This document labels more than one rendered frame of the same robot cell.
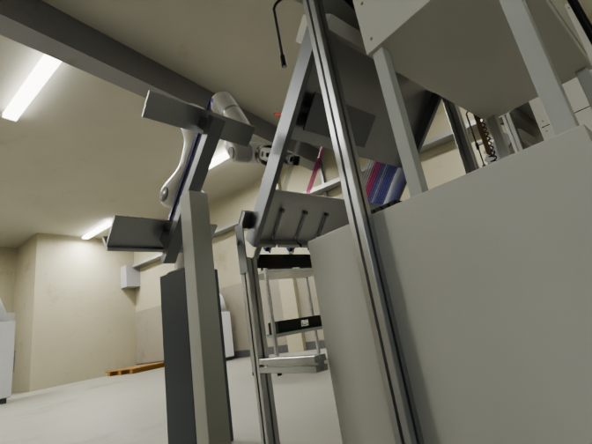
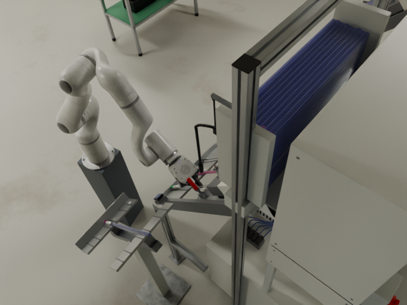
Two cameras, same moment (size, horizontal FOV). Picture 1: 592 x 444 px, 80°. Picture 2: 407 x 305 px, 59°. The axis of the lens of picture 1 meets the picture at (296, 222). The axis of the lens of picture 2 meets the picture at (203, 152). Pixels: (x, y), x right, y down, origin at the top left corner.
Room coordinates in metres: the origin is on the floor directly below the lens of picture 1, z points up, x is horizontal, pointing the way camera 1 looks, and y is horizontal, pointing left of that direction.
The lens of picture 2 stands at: (0.27, -0.03, 2.34)
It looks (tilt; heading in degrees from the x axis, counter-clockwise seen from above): 54 degrees down; 357
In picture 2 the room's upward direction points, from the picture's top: 6 degrees counter-clockwise
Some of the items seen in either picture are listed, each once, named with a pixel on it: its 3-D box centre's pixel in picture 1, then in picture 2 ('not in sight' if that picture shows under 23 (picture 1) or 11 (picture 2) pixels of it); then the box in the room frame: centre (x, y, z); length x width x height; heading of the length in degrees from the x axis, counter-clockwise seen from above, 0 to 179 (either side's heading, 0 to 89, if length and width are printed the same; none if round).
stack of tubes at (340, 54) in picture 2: not in sight; (298, 103); (1.01, -0.37, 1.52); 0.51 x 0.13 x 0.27; 131
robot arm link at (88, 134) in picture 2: not in sight; (85, 117); (1.59, 0.50, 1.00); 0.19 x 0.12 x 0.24; 144
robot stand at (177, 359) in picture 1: (195, 354); (114, 187); (1.56, 0.51, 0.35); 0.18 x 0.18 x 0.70; 55
